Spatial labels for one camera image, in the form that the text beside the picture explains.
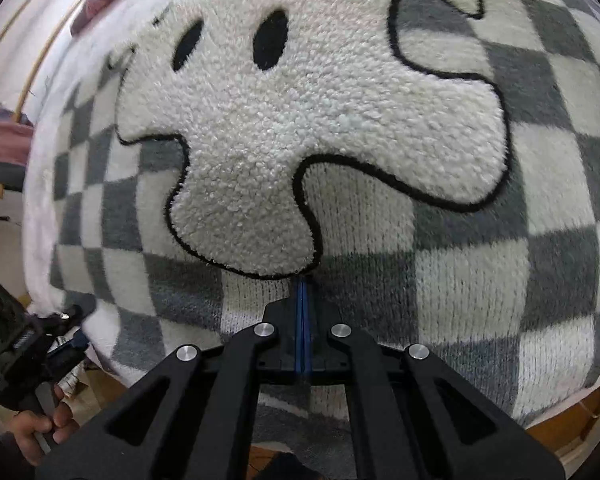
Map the person's left hand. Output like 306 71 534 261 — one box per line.
0 385 80 467

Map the grey white checkered sweater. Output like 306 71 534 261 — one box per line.
44 0 600 424

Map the floral blue bed sheet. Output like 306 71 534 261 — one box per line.
23 0 189 385

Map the wooden bed rail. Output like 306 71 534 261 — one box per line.
0 0 78 122

